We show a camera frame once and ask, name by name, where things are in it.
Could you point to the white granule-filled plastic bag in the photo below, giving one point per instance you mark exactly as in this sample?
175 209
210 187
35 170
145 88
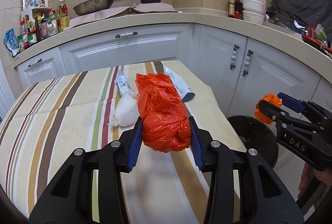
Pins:
125 112

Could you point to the beige stove cover cloth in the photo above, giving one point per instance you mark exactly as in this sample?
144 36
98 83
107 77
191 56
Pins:
119 12

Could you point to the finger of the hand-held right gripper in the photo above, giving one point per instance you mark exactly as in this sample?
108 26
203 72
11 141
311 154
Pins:
269 111
291 102

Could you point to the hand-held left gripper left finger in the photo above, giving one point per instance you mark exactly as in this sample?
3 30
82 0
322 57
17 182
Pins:
134 147

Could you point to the dark glass bottle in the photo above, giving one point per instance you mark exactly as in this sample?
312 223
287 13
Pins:
232 5

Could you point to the striped tablecloth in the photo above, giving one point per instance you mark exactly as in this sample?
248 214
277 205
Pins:
64 110

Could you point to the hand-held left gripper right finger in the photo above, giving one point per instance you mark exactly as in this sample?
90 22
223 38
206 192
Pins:
195 147

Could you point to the person's right hand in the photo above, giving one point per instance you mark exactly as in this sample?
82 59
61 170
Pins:
307 177

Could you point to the white mailer bag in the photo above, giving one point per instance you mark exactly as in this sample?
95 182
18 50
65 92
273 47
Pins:
184 89

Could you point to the metal wok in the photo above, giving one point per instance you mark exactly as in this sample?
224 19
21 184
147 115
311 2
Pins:
93 6

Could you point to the small orange plastic bag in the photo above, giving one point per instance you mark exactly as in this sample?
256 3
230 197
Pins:
271 98

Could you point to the group of seasoning bottles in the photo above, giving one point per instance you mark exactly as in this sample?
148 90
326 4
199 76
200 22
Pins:
44 24

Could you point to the white spice rack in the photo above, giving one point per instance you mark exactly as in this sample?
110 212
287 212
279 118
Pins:
27 13

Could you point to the large orange plastic bag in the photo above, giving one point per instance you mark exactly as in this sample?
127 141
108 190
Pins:
160 115

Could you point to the white kitchen cabinets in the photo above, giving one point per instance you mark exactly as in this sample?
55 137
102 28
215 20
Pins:
129 54

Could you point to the green clear packet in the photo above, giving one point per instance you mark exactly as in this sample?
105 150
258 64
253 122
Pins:
320 33

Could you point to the black trash bin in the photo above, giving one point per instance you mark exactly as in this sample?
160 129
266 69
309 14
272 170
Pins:
254 133

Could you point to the yellow cooking oil bottle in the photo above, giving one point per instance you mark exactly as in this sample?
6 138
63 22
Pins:
63 16

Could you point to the small clear orange-print bag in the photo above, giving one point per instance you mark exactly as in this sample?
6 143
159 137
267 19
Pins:
134 92

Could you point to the red seasoning packages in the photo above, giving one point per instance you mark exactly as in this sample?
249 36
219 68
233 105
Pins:
239 14

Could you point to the white and blue packet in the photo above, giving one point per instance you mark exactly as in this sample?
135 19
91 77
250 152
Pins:
122 82

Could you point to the blue snack bag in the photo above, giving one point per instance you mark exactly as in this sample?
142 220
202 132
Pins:
11 42

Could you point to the white plastic bowl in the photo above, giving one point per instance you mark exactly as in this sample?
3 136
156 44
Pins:
253 4
253 17

